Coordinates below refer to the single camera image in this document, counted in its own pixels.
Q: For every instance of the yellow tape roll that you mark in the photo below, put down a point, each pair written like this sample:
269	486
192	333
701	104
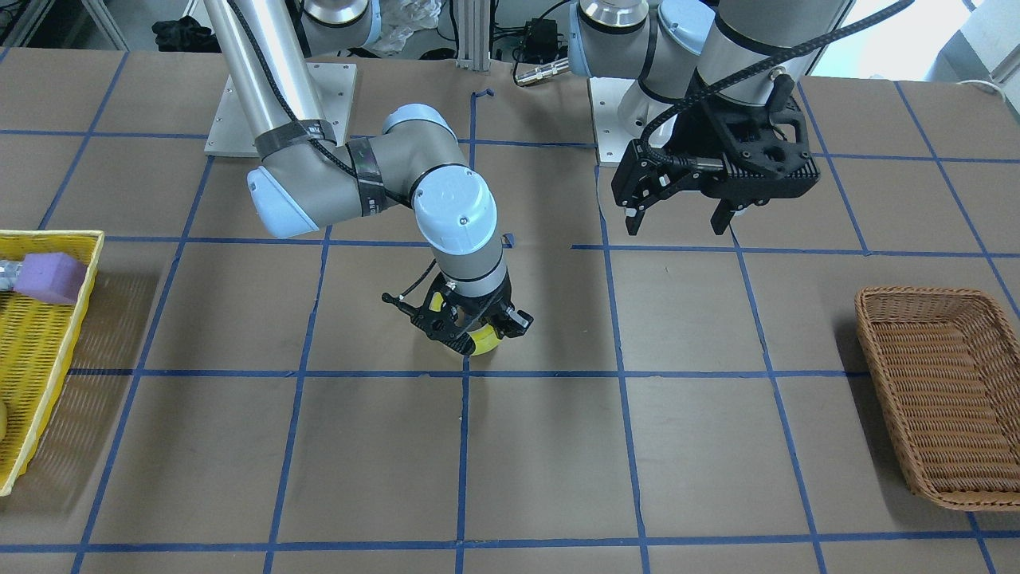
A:
483	335

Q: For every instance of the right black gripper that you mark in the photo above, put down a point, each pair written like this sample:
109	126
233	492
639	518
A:
480	308

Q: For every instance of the yellow plastic basket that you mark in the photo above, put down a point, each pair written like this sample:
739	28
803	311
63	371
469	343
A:
38	341

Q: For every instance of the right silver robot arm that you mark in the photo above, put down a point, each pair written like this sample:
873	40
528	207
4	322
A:
309	178

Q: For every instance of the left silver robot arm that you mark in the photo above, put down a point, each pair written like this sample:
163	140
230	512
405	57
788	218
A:
676	49

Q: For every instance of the brown wicker basket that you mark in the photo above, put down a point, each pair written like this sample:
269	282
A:
945	365

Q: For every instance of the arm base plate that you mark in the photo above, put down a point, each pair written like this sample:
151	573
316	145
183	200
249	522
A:
243	115
614	114

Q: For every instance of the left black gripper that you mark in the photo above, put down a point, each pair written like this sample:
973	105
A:
692	134

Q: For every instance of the purple sponge block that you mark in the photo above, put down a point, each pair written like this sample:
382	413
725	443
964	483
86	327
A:
51	277

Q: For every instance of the aluminium frame post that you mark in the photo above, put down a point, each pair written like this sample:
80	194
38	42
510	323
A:
474	35

